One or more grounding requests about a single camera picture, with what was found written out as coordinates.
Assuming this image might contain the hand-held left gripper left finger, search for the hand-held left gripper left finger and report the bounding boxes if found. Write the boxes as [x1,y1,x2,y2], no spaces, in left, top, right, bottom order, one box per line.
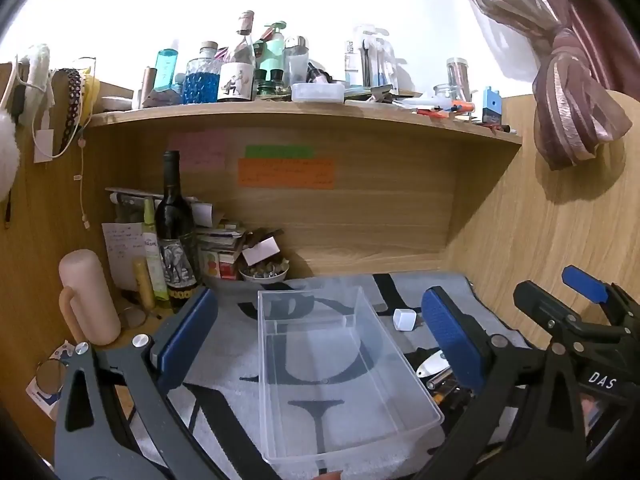
[52,287,221,480]

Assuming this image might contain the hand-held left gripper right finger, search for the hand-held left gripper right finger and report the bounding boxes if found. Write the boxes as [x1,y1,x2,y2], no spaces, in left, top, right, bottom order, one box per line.
[421,286,588,480]

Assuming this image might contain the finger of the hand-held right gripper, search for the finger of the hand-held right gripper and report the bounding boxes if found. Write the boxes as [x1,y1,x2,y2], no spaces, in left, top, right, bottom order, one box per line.
[561,265,640,328]
[514,280,633,348]

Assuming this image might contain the black case with gold ends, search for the black case with gold ends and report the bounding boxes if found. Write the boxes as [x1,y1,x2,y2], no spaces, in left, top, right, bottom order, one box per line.
[426,375,473,411]

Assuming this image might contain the clear plastic storage box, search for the clear plastic storage box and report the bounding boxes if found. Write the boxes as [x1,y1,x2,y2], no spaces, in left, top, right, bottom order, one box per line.
[257,285,445,466]

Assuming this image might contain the white oval metal piece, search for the white oval metal piece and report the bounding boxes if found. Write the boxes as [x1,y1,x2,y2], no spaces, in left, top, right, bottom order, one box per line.
[416,351,451,379]

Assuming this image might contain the grey mat with black letters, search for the grey mat with black letters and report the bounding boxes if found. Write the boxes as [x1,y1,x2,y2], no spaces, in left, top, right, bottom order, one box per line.
[135,271,531,480]

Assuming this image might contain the cream yellow stick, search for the cream yellow stick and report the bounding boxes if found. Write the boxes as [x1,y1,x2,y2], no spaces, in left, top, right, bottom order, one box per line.
[132,259,157,311]

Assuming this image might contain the stack of small books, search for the stack of small books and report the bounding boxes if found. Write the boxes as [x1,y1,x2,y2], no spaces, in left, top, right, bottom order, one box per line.
[195,220,248,281]

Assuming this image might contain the green white spray tube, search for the green white spray tube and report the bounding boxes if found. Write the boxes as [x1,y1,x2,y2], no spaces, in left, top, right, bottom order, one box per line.
[141,199,170,302]

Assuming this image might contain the white bowl of small items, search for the white bowl of small items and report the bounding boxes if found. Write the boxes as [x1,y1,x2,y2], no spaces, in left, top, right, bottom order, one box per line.
[238,260,291,283]

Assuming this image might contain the white handwritten paper note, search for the white handwritten paper note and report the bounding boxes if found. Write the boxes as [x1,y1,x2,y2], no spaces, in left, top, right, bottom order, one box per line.
[102,222,146,292]

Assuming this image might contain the cream cylindrical mug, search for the cream cylindrical mug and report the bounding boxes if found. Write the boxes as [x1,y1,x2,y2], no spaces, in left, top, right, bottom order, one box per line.
[58,249,122,347]

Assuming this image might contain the white folded card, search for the white folded card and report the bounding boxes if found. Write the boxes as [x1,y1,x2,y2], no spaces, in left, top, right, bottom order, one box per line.
[242,236,280,266]

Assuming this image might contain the dark wine bottle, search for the dark wine bottle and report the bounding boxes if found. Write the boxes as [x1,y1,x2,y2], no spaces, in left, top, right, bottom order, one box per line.
[154,150,201,313]

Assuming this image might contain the rolled white black paper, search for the rolled white black paper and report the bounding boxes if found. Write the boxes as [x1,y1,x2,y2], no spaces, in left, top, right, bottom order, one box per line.
[106,187,217,226]

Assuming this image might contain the blue white packet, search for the blue white packet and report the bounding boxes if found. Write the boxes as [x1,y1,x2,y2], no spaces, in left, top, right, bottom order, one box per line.
[26,340,77,422]

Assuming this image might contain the pink sticky note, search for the pink sticky note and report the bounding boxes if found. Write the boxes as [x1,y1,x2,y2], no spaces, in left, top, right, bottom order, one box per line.
[170,130,228,173]

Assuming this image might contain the orange sticky note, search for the orange sticky note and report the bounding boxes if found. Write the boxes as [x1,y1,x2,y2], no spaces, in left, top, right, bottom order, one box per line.
[238,158,335,190]

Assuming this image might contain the mauve striped curtain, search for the mauve striped curtain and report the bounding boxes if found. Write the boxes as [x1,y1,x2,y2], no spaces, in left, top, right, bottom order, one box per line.
[442,0,634,172]

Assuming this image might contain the blue plastic block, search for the blue plastic block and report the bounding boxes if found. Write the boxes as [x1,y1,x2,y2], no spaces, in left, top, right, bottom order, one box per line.
[482,86,503,124]

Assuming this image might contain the green sticky note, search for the green sticky note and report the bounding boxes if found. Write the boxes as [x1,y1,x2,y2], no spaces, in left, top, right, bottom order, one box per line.
[245,145,316,159]

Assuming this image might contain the tall glass jar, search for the tall glass jar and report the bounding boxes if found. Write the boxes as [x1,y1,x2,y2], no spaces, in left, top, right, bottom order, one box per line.
[446,57,474,103]

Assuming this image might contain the wooden shelf board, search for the wooden shelf board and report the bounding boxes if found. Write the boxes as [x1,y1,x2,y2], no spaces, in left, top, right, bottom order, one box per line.
[87,97,523,147]

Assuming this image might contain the glass bottle with blue beads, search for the glass bottle with blue beads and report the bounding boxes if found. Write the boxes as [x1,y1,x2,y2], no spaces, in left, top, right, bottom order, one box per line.
[183,41,222,105]

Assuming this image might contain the patterned headband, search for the patterned headband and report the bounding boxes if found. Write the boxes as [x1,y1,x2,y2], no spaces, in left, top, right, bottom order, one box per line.
[59,69,84,156]

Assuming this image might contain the clear bottle with white label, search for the clear bottle with white label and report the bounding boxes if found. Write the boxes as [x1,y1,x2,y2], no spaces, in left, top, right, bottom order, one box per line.
[217,10,257,102]

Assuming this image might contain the teal plastic bottle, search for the teal plastic bottle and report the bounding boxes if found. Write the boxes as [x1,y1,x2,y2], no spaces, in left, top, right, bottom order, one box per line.
[155,40,179,92]

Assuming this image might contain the clear lidded plastic container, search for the clear lidded plastic container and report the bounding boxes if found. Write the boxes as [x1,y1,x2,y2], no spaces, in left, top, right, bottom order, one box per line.
[291,82,346,104]

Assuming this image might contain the clear bottle with silver cap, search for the clear bottle with silver cap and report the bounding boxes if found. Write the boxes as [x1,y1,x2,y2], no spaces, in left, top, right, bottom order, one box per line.
[283,36,308,86]

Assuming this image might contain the toothbrush blister pack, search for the toothbrush blister pack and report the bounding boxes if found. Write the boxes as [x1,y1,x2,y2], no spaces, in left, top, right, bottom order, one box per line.
[345,25,396,89]

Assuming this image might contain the mint green pump bottle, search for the mint green pump bottle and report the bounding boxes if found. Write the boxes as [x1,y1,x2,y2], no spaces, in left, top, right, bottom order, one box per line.
[255,21,287,76]

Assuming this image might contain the white charging cable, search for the white charging cable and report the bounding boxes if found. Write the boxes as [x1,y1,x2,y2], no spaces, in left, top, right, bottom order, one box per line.
[14,57,92,232]

